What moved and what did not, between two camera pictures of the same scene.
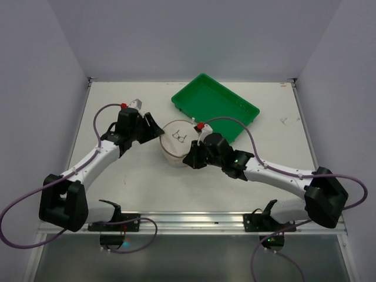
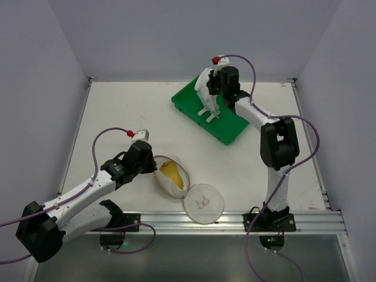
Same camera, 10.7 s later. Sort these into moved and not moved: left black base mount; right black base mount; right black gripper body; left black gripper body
Moved: left black gripper body; right black gripper body
Not moved: left black base mount; right black base mount
